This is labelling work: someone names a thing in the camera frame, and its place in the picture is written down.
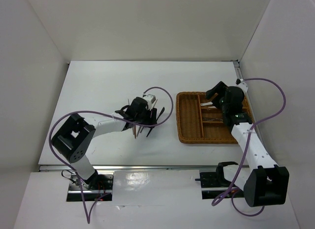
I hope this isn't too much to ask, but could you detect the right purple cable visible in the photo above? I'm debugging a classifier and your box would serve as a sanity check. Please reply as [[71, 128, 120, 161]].
[[211, 77, 287, 217]]

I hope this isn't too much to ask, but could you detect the aluminium rail front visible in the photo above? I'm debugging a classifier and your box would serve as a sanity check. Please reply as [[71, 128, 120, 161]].
[[39, 165, 217, 172]]

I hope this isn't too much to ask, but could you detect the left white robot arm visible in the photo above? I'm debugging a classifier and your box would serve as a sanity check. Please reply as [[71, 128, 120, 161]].
[[52, 95, 157, 189]]

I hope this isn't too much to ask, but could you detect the black knife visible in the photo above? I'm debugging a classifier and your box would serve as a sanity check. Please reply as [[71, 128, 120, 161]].
[[149, 107, 165, 126]]

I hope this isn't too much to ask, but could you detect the brown wicker divided tray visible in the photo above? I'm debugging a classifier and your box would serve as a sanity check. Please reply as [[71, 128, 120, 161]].
[[175, 91, 254, 144]]

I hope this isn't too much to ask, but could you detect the aluminium rail right side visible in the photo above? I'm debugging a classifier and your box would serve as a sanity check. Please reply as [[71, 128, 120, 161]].
[[233, 60, 250, 80]]

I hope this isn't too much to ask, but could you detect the silver knife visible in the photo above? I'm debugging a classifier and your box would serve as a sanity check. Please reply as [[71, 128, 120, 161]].
[[136, 127, 143, 137]]

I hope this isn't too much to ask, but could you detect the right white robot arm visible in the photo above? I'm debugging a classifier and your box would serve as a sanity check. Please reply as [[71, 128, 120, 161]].
[[206, 79, 289, 207]]

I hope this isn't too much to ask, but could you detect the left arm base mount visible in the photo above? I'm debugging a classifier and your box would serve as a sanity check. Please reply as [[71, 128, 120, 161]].
[[61, 170, 114, 202]]

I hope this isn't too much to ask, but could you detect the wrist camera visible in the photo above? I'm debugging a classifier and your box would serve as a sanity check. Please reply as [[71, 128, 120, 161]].
[[142, 94, 157, 109], [236, 79, 248, 94]]

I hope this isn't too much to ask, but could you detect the aluminium rail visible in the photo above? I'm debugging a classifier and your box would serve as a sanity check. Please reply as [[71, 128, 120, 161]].
[[233, 60, 250, 80], [39, 165, 217, 172]]

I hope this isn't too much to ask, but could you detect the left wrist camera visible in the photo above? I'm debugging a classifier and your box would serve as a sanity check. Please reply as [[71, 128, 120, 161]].
[[142, 94, 157, 109]]

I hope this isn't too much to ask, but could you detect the white spoon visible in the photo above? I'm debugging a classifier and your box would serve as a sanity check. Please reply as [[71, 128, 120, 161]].
[[200, 102, 213, 107]]

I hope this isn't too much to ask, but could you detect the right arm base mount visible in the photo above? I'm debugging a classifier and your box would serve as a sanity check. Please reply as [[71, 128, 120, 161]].
[[195, 162, 238, 199]]

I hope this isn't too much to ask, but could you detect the lone silver fork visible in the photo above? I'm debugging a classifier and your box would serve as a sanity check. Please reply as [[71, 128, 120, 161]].
[[202, 117, 223, 122]]

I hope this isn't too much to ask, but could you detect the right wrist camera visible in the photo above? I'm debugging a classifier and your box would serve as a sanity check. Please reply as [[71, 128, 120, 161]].
[[236, 79, 248, 94]]

